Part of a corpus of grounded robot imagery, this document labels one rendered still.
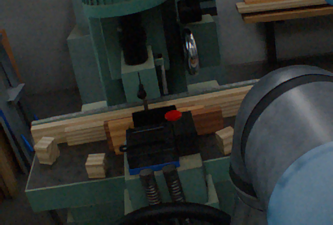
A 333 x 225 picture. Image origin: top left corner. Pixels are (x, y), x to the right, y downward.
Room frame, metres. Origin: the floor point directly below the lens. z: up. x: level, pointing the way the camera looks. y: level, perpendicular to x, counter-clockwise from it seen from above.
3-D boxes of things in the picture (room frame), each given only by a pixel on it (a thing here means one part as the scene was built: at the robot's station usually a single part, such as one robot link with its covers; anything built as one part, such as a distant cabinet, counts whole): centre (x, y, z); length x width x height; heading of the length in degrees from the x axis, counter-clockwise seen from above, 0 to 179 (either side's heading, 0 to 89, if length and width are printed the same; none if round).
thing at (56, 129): (0.92, 0.03, 0.93); 0.60 x 0.02 x 0.05; 90
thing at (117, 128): (0.83, 0.04, 0.94); 0.17 x 0.02 x 0.07; 90
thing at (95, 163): (0.76, 0.16, 0.92); 0.04 x 0.04 x 0.03; 81
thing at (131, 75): (0.92, 0.04, 1.03); 0.14 x 0.07 x 0.09; 0
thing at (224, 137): (0.76, -0.11, 0.92); 0.04 x 0.03 x 0.04; 109
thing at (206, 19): (1.08, -0.11, 1.02); 0.09 x 0.07 x 0.12; 90
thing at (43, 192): (0.79, 0.02, 0.87); 0.61 x 0.30 x 0.06; 90
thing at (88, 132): (0.90, -0.05, 0.92); 0.58 x 0.02 x 0.04; 90
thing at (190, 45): (1.03, -0.08, 1.02); 0.12 x 0.03 x 0.12; 0
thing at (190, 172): (0.71, 0.02, 0.92); 0.15 x 0.13 x 0.09; 90
